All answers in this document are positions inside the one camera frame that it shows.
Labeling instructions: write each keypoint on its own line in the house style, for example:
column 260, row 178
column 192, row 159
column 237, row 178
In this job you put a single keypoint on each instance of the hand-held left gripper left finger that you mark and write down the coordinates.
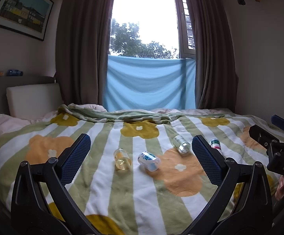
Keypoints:
column 75, row 161

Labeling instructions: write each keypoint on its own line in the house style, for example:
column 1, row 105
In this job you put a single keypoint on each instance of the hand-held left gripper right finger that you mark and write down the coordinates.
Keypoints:
column 205, row 161

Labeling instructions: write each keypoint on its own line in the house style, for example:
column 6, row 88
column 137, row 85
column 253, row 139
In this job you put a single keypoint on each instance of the yellow transparent cup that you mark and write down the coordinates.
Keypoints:
column 122, row 160

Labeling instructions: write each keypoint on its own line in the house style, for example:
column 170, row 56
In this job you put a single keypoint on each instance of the person's right hand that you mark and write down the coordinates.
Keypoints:
column 281, row 188

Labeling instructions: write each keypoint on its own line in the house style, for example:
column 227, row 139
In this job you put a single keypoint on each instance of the white blue-label bottle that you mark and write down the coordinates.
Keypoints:
column 148, row 161

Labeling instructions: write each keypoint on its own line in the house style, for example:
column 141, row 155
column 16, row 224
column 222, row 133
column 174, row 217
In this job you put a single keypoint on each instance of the striped flower blanket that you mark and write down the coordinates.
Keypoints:
column 132, row 200

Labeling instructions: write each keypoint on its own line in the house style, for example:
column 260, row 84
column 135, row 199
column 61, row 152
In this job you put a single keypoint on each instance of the white cushion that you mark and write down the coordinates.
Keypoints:
column 34, row 100

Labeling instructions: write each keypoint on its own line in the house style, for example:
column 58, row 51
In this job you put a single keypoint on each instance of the brown curtain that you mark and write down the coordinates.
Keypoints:
column 83, row 44
column 210, row 53

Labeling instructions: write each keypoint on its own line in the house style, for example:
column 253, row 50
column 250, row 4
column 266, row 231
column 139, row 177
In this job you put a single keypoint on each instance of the light blue cloth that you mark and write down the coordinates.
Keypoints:
column 149, row 83

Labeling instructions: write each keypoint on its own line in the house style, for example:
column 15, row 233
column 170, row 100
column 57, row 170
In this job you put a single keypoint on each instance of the blue toy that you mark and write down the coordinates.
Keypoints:
column 14, row 72

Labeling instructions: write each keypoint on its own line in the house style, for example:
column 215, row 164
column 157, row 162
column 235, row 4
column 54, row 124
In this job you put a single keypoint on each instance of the window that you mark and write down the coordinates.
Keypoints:
column 147, row 22

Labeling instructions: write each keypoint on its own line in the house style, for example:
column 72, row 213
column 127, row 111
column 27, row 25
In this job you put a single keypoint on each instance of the framed picture of houses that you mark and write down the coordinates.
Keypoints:
column 21, row 8

